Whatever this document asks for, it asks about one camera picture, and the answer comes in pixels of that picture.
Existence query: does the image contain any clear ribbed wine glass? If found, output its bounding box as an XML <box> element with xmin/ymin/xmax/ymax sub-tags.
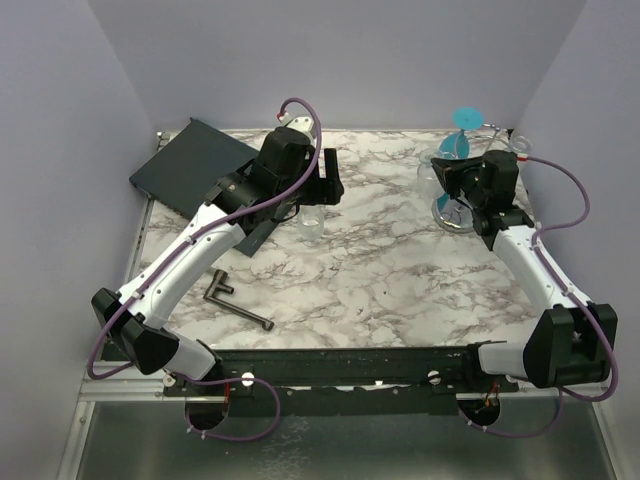
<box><xmin>297</xmin><ymin>205</ymin><xmax>325</xmax><ymax>244</ymax></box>

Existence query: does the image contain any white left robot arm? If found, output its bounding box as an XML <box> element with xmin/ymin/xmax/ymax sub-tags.
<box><xmin>91</xmin><ymin>117</ymin><xmax>344</xmax><ymax>395</ymax></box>

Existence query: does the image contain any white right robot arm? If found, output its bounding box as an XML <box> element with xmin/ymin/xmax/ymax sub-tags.
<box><xmin>430</xmin><ymin>150</ymin><xmax>618</xmax><ymax>392</ymax></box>

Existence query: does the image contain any blue wine glass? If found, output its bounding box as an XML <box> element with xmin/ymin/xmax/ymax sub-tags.
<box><xmin>436</xmin><ymin>106</ymin><xmax>484</xmax><ymax>214</ymax></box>

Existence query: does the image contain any chrome wine glass rack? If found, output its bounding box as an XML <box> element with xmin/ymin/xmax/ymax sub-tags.
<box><xmin>432</xmin><ymin>123</ymin><xmax>514</xmax><ymax>234</ymax></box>

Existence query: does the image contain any dark grey flat box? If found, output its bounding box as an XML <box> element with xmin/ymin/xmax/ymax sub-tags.
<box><xmin>129</xmin><ymin>117</ymin><xmax>281</xmax><ymax>259</ymax></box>

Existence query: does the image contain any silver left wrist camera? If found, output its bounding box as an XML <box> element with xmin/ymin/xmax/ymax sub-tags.
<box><xmin>276</xmin><ymin>111</ymin><xmax>317</xmax><ymax>142</ymax></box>

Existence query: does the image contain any dark metal T-handle tool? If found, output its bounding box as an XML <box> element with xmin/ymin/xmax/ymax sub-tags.
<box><xmin>203</xmin><ymin>269</ymin><xmax>275</xmax><ymax>332</ymax></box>

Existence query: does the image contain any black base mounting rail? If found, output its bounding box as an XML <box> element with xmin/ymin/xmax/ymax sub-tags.
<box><xmin>164</xmin><ymin>347</ymin><xmax>518</xmax><ymax>417</ymax></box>

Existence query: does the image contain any aluminium extrusion frame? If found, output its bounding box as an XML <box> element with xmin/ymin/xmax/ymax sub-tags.
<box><xmin>54</xmin><ymin>130</ymin><xmax>226</xmax><ymax>480</ymax></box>

